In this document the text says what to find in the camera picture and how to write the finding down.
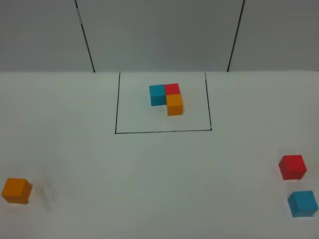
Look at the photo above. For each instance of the orange template cube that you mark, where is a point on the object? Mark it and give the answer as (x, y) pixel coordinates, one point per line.
(174, 104)

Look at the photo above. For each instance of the blue template cube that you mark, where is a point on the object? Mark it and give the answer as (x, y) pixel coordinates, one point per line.
(157, 95)

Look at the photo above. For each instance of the red template cube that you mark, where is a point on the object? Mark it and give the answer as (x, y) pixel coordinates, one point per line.
(172, 89)

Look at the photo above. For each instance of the loose blue cube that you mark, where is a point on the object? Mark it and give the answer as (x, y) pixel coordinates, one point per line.
(302, 204)

